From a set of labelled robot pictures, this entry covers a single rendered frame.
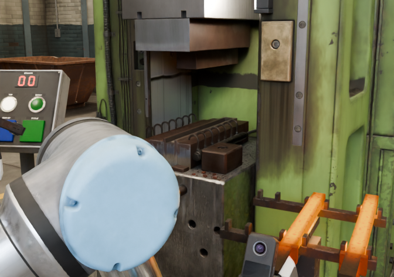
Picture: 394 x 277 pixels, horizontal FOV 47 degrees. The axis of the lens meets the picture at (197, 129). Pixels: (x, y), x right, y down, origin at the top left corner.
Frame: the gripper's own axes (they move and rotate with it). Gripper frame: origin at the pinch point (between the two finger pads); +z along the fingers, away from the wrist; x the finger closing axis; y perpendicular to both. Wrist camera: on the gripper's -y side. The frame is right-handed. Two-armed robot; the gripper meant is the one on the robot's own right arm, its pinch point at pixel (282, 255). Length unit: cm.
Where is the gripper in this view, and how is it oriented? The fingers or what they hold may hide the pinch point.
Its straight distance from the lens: 88.1
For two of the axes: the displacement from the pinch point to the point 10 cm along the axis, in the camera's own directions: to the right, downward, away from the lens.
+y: 0.1, 9.8, 2.1
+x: 9.0, 0.9, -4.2
